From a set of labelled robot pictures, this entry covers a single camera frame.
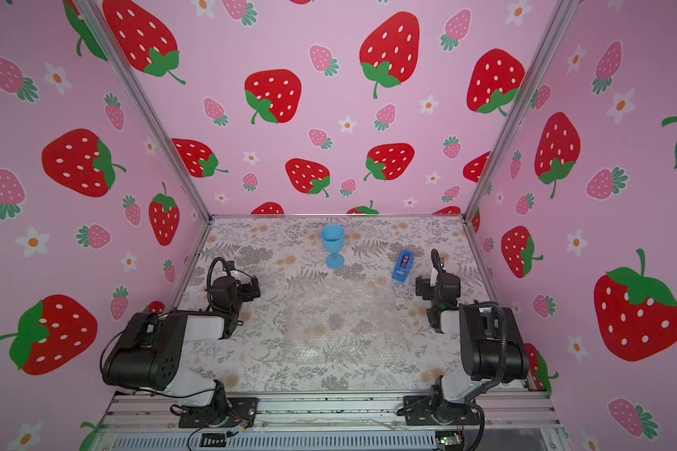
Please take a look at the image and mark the blue plastic wine glass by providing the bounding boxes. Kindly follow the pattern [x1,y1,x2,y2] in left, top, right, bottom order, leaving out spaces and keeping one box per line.
[321,225,345,270]

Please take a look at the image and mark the clear bubble wrap sheet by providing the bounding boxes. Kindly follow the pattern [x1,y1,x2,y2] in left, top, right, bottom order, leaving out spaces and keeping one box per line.
[282,280,404,366]

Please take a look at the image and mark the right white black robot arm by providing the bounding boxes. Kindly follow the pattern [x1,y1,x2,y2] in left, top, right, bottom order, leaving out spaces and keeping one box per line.
[416,272,530,417]

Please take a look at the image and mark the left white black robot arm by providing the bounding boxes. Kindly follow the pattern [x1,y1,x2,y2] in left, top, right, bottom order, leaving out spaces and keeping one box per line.
[101,275,261,422]

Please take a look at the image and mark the blue tape dispenser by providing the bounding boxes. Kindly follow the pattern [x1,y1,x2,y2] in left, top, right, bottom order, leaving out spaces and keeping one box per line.
[392,250,415,283]

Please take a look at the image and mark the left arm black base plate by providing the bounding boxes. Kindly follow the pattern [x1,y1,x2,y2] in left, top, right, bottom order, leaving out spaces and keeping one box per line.
[179,397,260,428]

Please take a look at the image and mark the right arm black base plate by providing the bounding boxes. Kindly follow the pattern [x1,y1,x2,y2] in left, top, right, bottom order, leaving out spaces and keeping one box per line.
[396,396,483,426]

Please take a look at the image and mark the aluminium mounting rail frame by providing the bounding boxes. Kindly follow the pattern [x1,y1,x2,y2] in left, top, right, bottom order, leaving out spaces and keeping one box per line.
[88,389,571,450]

